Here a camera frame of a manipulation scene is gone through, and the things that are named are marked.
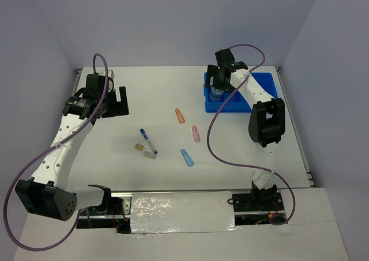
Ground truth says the blue cleaning gel jar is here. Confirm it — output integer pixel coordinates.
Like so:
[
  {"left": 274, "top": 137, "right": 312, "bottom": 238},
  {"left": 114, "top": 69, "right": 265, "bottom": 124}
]
[{"left": 209, "top": 86, "right": 225, "bottom": 102}]

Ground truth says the pink translucent case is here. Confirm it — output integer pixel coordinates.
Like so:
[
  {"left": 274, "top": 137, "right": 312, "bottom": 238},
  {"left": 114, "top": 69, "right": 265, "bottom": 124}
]
[{"left": 191, "top": 126, "right": 201, "bottom": 142}]

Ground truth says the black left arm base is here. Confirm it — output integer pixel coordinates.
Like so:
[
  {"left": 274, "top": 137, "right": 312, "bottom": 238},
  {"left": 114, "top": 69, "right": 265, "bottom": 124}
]
[{"left": 77, "top": 192, "right": 133, "bottom": 234}]

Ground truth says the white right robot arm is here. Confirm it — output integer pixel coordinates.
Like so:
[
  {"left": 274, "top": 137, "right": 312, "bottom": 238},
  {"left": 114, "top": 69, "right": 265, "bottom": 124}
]
[{"left": 206, "top": 48, "right": 285, "bottom": 210}]

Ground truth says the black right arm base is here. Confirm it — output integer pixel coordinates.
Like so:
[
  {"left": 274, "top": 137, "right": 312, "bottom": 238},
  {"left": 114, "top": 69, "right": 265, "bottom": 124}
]
[{"left": 227, "top": 181, "right": 284, "bottom": 213}]

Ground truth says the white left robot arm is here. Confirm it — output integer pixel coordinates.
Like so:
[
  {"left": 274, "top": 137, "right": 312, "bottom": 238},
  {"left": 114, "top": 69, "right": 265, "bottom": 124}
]
[{"left": 15, "top": 69, "right": 129, "bottom": 221}]

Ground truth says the grey white eraser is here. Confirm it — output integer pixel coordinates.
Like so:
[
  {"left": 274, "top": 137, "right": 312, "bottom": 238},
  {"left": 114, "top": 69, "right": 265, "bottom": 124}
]
[{"left": 143, "top": 151, "right": 156, "bottom": 159}]

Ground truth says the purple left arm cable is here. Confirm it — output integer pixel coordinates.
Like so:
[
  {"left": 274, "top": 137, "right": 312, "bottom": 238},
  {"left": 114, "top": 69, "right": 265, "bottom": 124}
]
[{"left": 3, "top": 52, "right": 109, "bottom": 250}]

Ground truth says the silver foil sheet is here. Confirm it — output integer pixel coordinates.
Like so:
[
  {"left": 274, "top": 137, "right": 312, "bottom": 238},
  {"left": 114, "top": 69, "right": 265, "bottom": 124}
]
[{"left": 130, "top": 191, "right": 237, "bottom": 234}]

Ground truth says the aluminium table edge rail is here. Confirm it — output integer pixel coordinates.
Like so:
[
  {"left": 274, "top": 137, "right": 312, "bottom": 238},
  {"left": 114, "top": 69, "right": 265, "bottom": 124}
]
[{"left": 275, "top": 66, "right": 316, "bottom": 188}]

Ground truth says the yellow eraser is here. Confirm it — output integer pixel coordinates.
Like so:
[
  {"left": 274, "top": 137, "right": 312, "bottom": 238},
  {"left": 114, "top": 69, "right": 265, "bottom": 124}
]
[{"left": 135, "top": 143, "right": 144, "bottom": 150}]

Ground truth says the blue whiteboard marker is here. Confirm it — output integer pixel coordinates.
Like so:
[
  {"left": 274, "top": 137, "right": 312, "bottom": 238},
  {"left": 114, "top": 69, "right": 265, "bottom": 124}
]
[{"left": 140, "top": 128, "right": 157, "bottom": 154}]

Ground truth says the blue plastic sorting bin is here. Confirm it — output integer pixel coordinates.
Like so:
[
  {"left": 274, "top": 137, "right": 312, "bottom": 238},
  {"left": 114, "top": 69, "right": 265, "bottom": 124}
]
[{"left": 203, "top": 72, "right": 278, "bottom": 113}]

